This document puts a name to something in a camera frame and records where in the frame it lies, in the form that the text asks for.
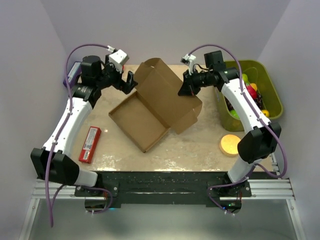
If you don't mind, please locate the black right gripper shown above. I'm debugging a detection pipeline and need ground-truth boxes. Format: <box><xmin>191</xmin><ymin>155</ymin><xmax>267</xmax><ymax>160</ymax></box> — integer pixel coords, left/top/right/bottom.
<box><xmin>178</xmin><ymin>67</ymin><xmax>213</xmax><ymax>97</ymax></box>

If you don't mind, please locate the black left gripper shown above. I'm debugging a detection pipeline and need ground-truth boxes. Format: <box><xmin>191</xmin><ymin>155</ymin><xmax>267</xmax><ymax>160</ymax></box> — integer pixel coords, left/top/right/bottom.
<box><xmin>96</xmin><ymin>55</ymin><xmax>138</xmax><ymax>95</ymax></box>

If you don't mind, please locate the brown cardboard box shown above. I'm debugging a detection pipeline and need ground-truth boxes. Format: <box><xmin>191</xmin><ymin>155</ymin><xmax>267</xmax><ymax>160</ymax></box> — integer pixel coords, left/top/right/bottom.
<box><xmin>109</xmin><ymin>58</ymin><xmax>203</xmax><ymax>153</ymax></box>

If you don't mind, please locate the round yellow biscuit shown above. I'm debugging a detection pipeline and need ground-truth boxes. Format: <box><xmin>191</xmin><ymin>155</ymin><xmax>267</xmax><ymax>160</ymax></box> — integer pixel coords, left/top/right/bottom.
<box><xmin>219</xmin><ymin>134</ymin><xmax>241</xmax><ymax>157</ymax></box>

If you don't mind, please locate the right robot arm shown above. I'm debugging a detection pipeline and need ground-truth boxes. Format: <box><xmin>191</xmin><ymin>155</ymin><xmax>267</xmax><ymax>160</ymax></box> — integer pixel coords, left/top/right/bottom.
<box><xmin>178</xmin><ymin>50</ymin><xmax>282</xmax><ymax>197</ymax></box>

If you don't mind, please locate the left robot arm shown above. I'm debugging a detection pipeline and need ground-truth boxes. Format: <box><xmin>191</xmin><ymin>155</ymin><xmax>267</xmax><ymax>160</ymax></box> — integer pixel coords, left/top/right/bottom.
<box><xmin>30</xmin><ymin>50</ymin><xmax>137</xmax><ymax>196</ymax></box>

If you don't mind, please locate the purple rectangular box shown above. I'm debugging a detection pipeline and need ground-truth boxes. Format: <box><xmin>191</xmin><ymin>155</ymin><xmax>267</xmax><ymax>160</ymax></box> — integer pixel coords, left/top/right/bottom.
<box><xmin>67</xmin><ymin>61</ymin><xmax>81</xmax><ymax>88</ymax></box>

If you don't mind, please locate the red rectangular box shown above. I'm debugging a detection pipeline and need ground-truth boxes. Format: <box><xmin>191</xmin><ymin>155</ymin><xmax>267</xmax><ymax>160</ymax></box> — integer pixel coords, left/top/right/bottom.
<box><xmin>78</xmin><ymin>126</ymin><xmax>102</xmax><ymax>164</ymax></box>

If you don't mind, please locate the green fruit lower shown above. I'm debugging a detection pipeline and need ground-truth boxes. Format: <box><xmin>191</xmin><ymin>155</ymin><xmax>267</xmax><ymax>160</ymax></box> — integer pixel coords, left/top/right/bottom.
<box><xmin>229</xmin><ymin>109</ymin><xmax>240</xmax><ymax>120</ymax></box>

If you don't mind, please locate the green lime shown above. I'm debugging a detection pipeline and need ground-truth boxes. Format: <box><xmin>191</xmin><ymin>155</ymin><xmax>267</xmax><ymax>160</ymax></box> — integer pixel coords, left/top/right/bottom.
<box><xmin>242</xmin><ymin>73</ymin><xmax>250</xmax><ymax>85</ymax></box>

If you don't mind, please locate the orange fruit behind dragonfruit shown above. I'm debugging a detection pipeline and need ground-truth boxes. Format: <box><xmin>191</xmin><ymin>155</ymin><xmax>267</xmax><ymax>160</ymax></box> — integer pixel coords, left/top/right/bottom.
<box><xmin>249</xmin><ymin>83</ymin><xmax>258</xmax><ymax>92</ymax></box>

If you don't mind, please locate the purple grape bunch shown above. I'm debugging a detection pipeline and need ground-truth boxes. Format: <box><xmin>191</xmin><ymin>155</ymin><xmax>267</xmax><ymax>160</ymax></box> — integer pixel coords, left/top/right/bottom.
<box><xmin>224</xmin><ymin>93</ymin><xmax>264</xmax><ymax>111</ymax></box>

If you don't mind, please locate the green plastic bin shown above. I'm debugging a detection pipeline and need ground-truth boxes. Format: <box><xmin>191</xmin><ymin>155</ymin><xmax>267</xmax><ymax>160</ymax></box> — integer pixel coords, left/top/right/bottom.
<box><xmin>214</xmin><ymin>59</ymin><xmax>283</xmax><ymax>132</ymax></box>

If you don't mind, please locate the yellow mango lower right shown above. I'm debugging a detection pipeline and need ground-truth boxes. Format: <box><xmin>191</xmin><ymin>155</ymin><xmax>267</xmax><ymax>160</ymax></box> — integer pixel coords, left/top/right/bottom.
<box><xmin>261</xmin><ymin>109</ymin><xmax>270</xmax><ymax>118</ymax></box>

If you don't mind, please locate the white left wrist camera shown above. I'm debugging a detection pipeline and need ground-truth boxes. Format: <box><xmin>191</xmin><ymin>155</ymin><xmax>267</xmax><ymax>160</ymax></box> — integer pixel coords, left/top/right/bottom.
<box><xmin>106</xmin><ymin>45</ymin><xmax>130</xmax><ymax>73</ymax></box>

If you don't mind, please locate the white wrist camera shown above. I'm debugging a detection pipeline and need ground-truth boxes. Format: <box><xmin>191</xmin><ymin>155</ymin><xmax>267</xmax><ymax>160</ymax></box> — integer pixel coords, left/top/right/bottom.
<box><xmin>180</xmin><ymin>54</ymin><xmax>196</xmax><ymax>75</ymax></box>
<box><xmin>106</xmin><ymin>45</ymin><xmax>130</xmax><ymax>73</ymax></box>

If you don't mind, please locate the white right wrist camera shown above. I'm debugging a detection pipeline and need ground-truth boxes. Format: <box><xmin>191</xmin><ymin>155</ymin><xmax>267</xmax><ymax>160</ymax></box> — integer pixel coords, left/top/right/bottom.
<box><xmin>180</xmin><ymin>54</ymin><xmax>196</xmax><ymax>75</ymax></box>

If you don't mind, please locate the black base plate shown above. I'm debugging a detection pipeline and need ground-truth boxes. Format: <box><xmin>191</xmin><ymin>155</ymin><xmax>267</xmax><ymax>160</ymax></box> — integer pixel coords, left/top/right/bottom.
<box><xmin>74</xmin><ymin>171</ymin><xmax>252</xmax><ymax>213</ymax></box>

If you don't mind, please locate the aluminium rail frame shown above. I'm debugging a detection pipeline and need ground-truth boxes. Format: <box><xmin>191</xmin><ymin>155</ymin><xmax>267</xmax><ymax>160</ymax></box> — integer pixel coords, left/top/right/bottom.
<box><xmin>20</xmin><ymin>149</ymin><xmax>307</xmax><ymax>240</ymax></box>

